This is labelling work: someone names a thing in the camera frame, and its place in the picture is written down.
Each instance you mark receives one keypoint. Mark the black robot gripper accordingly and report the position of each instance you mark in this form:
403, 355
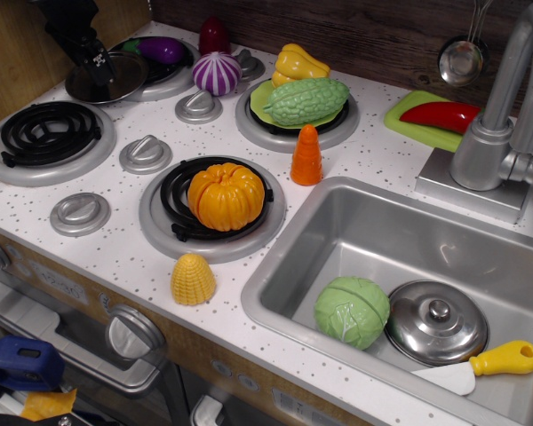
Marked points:
69, 24

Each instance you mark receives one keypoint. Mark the steel pot lid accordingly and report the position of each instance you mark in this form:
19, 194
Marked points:
130, 74

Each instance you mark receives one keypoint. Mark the back left stove burner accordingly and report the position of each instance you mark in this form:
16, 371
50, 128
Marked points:
165, 81

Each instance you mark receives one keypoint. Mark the stove burner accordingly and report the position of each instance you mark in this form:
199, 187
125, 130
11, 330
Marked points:
53, 142
283, 140
169, 226
165, 81

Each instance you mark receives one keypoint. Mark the front left stove burner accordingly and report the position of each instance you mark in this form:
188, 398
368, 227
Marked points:
53, 142

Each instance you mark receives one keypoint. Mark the grey stove knob middle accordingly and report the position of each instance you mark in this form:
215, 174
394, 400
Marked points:
145, 156

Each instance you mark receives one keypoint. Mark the grey stove knob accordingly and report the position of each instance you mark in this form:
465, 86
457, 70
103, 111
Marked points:
145, 156
252, 67
198, 108
80, 214

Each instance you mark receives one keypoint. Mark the grey stove knob upper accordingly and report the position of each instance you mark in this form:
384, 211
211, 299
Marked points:
198, 108

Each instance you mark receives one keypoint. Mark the grey stove knob front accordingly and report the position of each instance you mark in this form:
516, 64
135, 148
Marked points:
80, 214

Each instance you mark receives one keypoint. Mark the grey stove knob back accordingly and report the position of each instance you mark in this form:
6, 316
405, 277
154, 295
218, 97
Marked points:
252, 67

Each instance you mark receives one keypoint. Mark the front right stove burner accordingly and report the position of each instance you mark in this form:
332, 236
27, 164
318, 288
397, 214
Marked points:
169, 226

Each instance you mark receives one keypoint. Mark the back right stove burner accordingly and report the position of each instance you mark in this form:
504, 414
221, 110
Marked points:
283, 140

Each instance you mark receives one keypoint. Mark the steel lid in sink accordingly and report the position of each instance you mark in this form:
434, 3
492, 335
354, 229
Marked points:
436, 324

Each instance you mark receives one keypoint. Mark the purple toy eggplant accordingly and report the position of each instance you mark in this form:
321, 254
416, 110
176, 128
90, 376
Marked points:
165, 50

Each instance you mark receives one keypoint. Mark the dark red toy vegetable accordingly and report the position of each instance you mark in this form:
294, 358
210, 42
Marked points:
213, 37

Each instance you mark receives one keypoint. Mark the purple striped toy onion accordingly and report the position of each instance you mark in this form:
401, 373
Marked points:
217, 72

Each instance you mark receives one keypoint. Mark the light green toy plate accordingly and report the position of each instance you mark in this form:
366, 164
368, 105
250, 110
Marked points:
259, 99

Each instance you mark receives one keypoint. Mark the orange toy pumpkin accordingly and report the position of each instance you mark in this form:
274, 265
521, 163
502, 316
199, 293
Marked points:
226, 197

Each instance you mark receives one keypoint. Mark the yellow toy bell pepper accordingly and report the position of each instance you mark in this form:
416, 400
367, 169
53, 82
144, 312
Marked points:
294, 63

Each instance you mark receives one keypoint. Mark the green toy bitter gourd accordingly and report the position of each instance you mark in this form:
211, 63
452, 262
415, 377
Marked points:
306, 101

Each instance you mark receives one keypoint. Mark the orange toy carrot piece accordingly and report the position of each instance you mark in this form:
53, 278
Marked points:
306, 166

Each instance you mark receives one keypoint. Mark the yellow toy corn piece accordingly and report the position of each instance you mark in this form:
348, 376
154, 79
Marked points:
192, 280

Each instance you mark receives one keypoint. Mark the green toy cutting board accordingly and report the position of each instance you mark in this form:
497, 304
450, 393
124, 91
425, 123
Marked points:
430, 136

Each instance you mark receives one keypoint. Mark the blue clamp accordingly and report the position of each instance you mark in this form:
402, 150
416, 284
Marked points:
29, 365

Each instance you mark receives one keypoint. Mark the grey toy sink basin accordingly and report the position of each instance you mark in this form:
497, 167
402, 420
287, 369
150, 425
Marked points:
348, 228

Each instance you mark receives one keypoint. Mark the yellow cloth piece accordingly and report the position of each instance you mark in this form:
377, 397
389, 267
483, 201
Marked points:
41, 405

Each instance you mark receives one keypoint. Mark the green toy cabbage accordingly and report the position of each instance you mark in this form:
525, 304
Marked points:
353, 310

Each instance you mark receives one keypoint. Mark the red toy chili pepper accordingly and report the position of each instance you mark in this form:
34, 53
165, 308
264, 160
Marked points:
445, 115

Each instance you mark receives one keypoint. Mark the hanging steel ladle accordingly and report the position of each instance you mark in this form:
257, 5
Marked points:
464, 58

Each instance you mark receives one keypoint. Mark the silver toy faucet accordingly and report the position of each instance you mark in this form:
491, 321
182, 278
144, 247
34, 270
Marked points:
492, 170

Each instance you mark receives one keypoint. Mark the silver oven door handle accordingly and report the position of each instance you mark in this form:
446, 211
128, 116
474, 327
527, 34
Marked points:
113, 344

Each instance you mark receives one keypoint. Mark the yellow handled toy knife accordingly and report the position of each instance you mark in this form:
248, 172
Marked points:
515, 358

